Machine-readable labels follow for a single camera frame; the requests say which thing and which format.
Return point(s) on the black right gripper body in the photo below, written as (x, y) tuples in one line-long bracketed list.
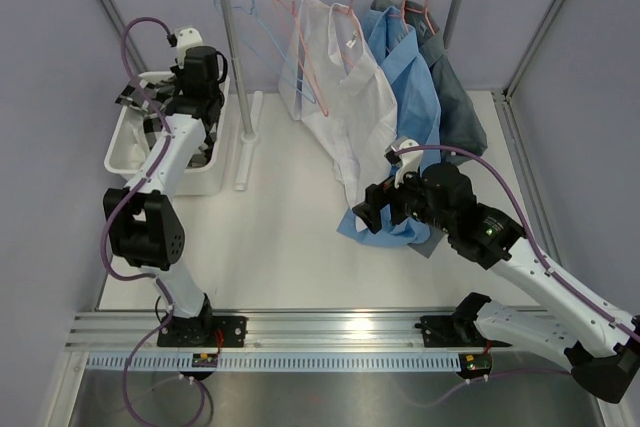
[(406, 201)]

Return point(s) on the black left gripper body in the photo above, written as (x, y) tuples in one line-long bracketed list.
[(180, 75)]

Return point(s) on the black white checkered shirt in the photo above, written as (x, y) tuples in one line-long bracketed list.
[(160, 88)]

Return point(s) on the blue wire hanger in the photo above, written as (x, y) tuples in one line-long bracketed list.
[(260, 27)]

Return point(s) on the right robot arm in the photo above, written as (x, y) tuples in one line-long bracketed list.
[(591, 338)]

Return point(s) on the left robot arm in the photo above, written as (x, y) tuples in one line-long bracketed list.
[(142, 226)]

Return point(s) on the dark grey shirt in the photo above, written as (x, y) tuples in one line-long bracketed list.
[(460, 126)]

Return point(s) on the blue shirt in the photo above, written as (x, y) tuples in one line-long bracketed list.
[(394, 46)]

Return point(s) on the light grey white shirt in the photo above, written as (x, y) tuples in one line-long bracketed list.
[(362, 120)]

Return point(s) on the white plastic basket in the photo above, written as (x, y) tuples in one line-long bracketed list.
[(201, 181)]

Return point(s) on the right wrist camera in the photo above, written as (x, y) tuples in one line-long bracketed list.
[(398, 154)]

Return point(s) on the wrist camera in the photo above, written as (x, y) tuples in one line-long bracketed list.
[(183, 39), (398, 154)]

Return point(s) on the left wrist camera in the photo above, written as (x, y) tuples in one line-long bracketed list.
[(183, 39)]

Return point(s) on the left aluminium frame post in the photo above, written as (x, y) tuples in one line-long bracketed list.
[(110, 7)]

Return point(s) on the aluminium frame post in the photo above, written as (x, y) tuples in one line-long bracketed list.
[(546, 23), (110, 7)]

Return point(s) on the aluminium mounting rail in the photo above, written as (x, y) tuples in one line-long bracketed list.
[(257, 331)]

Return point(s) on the light blue slotted cable duct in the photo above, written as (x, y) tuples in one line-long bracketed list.
[(326, 362)]

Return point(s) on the right aluminium frame post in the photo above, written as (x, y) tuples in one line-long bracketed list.
[(546, 23)]

